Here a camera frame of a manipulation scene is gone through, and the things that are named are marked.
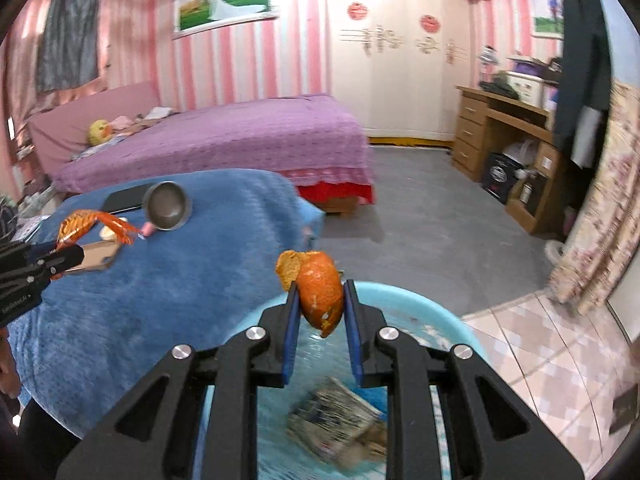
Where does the cream wardrobe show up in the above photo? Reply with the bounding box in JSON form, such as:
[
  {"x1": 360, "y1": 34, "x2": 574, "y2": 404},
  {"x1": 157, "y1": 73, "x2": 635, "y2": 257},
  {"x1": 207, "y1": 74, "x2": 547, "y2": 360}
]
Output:
[{"x1": 325, "y1": 0, "x2": 473, "y2": 143}]

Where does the black box with round label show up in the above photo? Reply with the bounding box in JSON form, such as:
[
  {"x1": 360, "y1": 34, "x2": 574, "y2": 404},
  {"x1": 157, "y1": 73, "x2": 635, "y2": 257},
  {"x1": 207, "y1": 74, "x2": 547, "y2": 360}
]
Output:
[{"x1": 482, "y1": 152, "x2": 521, "y2": 203}]

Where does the grey hanging cloth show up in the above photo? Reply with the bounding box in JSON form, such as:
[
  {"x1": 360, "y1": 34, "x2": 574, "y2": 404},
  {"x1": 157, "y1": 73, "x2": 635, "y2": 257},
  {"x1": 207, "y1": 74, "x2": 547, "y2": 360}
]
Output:
[{"x1": 35, "y1": 0, "x2": 103, "y2": 93}]

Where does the pink covered headboard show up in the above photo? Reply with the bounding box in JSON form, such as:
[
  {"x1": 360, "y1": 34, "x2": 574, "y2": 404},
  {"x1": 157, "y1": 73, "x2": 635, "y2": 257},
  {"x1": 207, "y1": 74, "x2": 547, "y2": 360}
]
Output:
[{"x1": 27, "y1": 80, "x2": 161, "y2": 176}]

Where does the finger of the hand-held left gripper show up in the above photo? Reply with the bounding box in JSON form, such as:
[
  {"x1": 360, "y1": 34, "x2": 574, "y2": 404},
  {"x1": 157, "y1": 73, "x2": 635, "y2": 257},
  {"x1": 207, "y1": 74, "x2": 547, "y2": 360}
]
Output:
[{"x1": 27, "y1": 243, "x2": 85, "y2": 283}]

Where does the wooden desk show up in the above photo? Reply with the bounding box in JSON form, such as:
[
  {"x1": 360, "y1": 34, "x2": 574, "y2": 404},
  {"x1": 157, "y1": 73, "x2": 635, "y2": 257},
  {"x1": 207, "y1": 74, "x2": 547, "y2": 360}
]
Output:
[{"x1": 452, "y1": 85, "x2": 568, "y2": 233}]

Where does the person's dark clothing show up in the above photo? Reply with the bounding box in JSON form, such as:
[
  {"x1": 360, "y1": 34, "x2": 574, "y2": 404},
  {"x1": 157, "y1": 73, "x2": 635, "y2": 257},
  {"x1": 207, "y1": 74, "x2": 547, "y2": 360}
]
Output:
[{"x1": 0, "y1": 390, "x2": 83, "y2": 480}]

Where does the orange snack packet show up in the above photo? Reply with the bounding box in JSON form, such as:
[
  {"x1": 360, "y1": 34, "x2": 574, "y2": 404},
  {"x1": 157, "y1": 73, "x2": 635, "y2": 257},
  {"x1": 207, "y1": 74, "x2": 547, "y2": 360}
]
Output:
[{"x1": 54, "y1": 210, "x2": 142, "y2": 256}]

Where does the person's left forearm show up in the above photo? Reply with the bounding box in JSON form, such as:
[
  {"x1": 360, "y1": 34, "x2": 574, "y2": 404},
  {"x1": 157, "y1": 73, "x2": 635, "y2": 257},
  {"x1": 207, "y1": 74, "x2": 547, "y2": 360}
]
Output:
[{"x1": 0, "y1": 330, "x2": 21, "y2": 396}]

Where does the white storage box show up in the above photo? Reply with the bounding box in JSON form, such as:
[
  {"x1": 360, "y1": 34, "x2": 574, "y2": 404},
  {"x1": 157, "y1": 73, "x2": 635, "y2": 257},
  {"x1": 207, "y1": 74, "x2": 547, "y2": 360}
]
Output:
[{"x1": 505, "y1": 71, "x2": 546, "y2": 106}]

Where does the orange peel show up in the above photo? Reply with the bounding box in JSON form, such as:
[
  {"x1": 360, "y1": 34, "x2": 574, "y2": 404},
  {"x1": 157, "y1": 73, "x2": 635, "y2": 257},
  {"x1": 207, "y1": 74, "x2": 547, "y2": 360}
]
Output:
[{"x1": 276, "y1": 250, "x2": 346, "y2": 338}]

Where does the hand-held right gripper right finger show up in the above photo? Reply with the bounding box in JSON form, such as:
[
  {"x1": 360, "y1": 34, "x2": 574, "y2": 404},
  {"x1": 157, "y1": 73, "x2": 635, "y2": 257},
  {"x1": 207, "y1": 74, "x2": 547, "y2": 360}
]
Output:
[{"x1": 344, "y1": 279, "x2": 585, "y2": 480}]

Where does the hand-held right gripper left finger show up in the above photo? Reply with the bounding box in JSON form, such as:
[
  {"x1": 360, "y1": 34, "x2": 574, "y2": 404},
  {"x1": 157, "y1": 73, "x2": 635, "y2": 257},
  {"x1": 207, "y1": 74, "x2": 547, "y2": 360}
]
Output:
[{"x1": 56, "y1": 282, "x2": 302, "y2": 480}]

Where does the brown flat tray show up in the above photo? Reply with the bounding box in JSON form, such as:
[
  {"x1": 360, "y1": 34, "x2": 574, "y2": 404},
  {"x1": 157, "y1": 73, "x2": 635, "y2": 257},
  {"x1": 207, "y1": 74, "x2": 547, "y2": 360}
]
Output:
[{"x1": 62, "y1": 240, "x2": 122, "y2": 276}]

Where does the light blue plastic basin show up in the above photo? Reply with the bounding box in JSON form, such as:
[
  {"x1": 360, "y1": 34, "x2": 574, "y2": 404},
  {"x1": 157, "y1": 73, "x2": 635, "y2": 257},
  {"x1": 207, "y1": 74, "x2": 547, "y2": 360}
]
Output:
[{"x1": 202, "y1": 281, "x2": 491, "y2": 480}]

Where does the yellow duck plush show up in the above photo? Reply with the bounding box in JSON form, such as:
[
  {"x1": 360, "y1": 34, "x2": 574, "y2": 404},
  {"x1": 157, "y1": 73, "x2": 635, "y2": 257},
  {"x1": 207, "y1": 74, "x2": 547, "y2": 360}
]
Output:
[{"x1": 87, "y1": 119, "x2": 115, "y2": 147}]

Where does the small framed wall picture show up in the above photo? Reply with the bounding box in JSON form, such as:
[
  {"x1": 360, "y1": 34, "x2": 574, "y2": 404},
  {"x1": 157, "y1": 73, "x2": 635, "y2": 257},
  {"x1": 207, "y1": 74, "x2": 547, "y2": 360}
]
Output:
[{"x1": 530, "y1": 0, "x2": 566, "y2": 38}]

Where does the bed with purple bedspread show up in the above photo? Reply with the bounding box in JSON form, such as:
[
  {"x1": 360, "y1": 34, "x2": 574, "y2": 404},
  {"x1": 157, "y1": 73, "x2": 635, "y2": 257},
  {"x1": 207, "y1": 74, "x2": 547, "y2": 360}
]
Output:
[{"x1": 50, "y1": 94, "x2": 376, "y2": 211}]

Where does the black tablet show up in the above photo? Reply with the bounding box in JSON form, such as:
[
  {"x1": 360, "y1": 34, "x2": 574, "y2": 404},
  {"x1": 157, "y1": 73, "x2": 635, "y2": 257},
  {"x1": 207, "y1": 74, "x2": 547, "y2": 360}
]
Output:
[{"x1": 102, "y1": 184, "x2": 153, "y2": 214}]

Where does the small pink pot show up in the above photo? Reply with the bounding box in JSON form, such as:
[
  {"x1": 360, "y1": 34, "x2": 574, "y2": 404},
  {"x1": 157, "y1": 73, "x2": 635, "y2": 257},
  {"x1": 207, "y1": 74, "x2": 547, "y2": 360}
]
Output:
[{"x1": 140, "y1": 181, "x2": 193, "y2": 238}]

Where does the black hanging coat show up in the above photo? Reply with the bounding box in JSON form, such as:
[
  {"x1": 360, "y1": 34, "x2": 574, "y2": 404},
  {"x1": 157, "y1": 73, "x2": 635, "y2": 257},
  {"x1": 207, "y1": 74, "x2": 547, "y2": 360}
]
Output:
[{"x1": 552, "y1": 0, "x2": 613, "y2": 168}]

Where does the floral curtain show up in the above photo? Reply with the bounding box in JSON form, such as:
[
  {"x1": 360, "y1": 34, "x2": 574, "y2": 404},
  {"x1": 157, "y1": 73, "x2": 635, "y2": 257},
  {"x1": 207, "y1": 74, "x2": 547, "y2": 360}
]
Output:
[{"x1": 550, "y1": 80, "x2": 640, "y2": 316}]

